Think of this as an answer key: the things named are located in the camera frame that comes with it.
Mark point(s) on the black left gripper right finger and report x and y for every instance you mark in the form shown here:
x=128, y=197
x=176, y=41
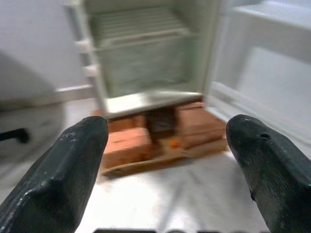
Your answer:
x=279, y=179

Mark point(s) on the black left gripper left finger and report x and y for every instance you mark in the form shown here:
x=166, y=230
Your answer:
x=53, y=184

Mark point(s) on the silver mini fridge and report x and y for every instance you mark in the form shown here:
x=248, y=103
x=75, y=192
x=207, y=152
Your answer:
x=267, y=36

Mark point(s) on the long orange brick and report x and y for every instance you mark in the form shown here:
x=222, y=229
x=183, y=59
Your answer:
x=126, y=145

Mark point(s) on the wide orange brick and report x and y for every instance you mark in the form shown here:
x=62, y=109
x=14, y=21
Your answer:
x=201, y=126

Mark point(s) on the small orange ball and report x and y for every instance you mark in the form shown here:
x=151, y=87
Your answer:
x=174, y=144

